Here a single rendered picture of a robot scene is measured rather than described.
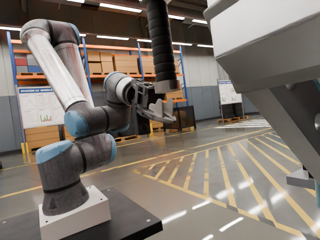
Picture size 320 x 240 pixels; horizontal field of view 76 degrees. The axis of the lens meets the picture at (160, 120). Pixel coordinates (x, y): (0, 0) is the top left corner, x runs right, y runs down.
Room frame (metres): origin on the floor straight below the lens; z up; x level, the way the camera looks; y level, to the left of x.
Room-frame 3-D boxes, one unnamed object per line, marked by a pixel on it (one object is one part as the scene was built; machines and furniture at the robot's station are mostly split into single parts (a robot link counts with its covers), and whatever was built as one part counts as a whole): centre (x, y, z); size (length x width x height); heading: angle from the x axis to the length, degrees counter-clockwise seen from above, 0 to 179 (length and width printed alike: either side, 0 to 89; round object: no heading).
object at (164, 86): (0.35, -0.02, 0.83); 0.04 x 0.04 x 0.16
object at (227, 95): (9.17, -3.27, 0.97); 1.50 x 0.50 x 1.95; 122
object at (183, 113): (9.00, -0.80, 0.48); 1.27 x 0.88 x 0.97; 32
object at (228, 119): (10.56, -3.71, 0.55); 1.40 x 0.80 x 1.09; 119
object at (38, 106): (5.46, 2.78, 0.97); 1.50 x 0.50 x 1.95; 122
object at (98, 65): (10.31, 2.00, 2.30); 8.30 x 1.23 x 4.60; 122
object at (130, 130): (7.54, 1.59, 0.55); 1.40 x 0.80 x 1.09; 124
